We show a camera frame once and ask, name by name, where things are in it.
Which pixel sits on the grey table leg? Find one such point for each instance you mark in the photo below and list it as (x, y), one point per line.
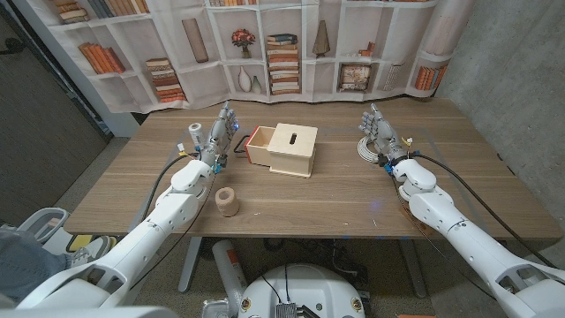
(190, 265)
(412, 269)

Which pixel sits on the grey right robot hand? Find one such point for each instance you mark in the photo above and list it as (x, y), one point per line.
(385, 134)

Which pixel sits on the white chair frame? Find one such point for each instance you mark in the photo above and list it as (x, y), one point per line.
(37, 216)

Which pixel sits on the printed bookshelf backdrop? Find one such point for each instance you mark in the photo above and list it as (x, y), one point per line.
(198, 84)

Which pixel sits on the grey white sneaker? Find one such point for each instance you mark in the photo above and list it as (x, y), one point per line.
(88, 254)

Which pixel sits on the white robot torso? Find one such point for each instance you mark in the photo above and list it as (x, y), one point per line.
(304, 291)

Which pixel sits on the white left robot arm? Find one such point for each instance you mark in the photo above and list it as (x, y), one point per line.
(145, 238)

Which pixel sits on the yellow black pad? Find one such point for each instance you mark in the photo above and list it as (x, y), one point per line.
(78, 242)

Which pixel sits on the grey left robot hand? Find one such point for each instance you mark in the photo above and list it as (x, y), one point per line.
(218, 137)

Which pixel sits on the person's leg in jeans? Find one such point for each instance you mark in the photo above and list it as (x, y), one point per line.
(22, 265)

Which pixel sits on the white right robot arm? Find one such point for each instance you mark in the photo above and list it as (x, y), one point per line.
(468, 247)

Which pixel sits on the wooden drawer with red front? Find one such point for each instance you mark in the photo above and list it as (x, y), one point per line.
(256, 154)

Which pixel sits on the wooden box with slot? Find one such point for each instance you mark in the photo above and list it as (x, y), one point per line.
(291, 154)

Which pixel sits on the beige tape roll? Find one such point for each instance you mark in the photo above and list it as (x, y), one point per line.
(229, 206)

